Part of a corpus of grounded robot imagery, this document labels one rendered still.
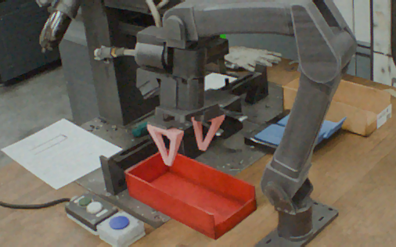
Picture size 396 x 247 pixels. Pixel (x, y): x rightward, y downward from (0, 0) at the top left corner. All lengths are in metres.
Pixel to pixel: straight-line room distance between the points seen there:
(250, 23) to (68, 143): 0.75
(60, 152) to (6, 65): 3.00
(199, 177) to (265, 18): 0.47
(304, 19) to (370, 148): 0.58
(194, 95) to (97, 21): 0.52
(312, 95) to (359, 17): 0.88
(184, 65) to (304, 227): 0.36
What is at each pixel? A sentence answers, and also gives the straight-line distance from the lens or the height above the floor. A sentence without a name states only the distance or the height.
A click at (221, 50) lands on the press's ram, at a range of 1.37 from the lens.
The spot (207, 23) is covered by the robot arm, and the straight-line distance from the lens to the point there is 0.97.
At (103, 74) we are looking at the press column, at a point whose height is 1.04.
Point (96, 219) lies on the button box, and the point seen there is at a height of 0.93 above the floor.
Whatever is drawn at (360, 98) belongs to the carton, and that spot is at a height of 0.93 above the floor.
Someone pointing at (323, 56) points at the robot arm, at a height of 1.28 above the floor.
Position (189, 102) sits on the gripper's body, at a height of 1.16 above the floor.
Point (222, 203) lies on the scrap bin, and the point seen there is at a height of 0.90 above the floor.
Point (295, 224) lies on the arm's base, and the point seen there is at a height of 0.95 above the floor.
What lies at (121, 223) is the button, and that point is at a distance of 1.15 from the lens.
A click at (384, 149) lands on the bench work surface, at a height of 0.90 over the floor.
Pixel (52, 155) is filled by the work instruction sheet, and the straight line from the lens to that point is 1.52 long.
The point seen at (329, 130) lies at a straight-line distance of 1.38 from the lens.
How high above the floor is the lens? 1.61
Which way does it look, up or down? 29 degrees down
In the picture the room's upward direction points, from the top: 6 degrees counter-clockwise
